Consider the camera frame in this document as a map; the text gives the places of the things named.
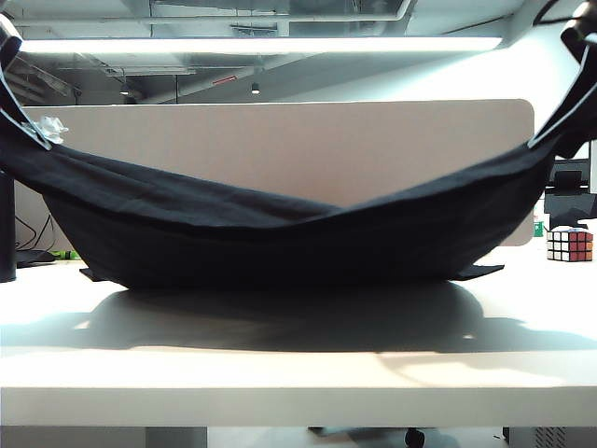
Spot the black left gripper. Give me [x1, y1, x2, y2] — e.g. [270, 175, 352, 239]
[0, 13, 52, 151]

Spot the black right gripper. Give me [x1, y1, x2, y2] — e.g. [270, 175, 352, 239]
[528, 2, 597, 158]

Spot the black polo shirt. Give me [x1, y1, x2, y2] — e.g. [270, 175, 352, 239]
[0, 133, 559, 291]

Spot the crumpled clear tape wad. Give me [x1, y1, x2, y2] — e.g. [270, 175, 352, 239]
[35, 115, 70, 145]

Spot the black mesh office chair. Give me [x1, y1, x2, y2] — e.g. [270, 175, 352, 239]
[543, 156, 597, 232]

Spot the black water bottle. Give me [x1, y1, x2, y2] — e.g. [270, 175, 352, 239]
[0, 168, 18, 284]

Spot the Rubik's cube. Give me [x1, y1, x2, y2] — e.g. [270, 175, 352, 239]
[545, 228, 595, 263]

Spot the black fabric pouch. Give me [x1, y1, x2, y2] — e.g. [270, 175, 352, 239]
[15, 250, 58, 270]

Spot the long white light strip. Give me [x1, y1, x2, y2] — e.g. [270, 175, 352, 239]
[18, 36, 504, 56]

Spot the beige desk divider panel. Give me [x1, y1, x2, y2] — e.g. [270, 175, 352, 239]
[13, 98, 535, 248]

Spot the vented grey cabinet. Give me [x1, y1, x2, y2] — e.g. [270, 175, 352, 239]
[507, 427, 568, 448]

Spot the black chair wheel base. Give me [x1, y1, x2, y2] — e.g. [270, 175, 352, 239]
[306, 427, 426, 448]

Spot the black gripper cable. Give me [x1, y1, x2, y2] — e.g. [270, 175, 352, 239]
[535, 0, 576, 25]

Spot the thin black cable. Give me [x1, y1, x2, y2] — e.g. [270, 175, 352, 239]
[14, 214, 58, 252]

